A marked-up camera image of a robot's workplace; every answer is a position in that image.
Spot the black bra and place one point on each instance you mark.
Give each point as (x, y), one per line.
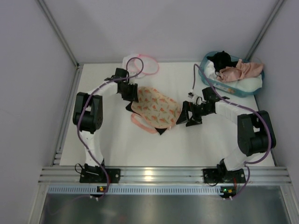
(151, 129)

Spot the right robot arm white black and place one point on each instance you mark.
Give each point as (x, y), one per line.
(255, 135)

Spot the aluminium front rail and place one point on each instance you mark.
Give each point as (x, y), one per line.
(259, 176)

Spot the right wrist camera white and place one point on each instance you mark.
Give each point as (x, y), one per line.
(193, 97)

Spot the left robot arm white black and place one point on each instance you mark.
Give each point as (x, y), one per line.
(88, 111)

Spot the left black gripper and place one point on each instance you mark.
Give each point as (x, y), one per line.
(130, 95)

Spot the pink garment in basket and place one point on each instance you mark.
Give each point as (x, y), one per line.
(240, 72)

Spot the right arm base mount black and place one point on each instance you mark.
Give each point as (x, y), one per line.
(220, 174)

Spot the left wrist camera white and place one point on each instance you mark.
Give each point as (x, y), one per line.
(133, 78)

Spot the grey slotted cable duct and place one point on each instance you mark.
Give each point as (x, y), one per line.
(140, 190)

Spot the left aluminium frame post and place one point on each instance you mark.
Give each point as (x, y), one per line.
(58, 32)

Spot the right aluminium frame post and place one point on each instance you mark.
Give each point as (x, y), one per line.
(265, 27)

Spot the black garment in basket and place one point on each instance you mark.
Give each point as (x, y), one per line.
(221, 60)

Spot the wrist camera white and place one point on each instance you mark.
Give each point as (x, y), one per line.
(193, 97)
(133, 78)

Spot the white garment in basket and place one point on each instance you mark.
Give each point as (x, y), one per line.
(241, 88)

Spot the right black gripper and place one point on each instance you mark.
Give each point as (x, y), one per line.
(190, 113)

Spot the pink floral mesh laundry bag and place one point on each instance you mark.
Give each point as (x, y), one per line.
(158, 109)

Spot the blue plastic laundry basket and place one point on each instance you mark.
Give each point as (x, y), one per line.
(203, 76)

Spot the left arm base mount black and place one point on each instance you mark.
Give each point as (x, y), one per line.
(91, 174)

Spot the aluminium frame post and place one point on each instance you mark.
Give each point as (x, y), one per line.
(265, 27)
(58, 32)

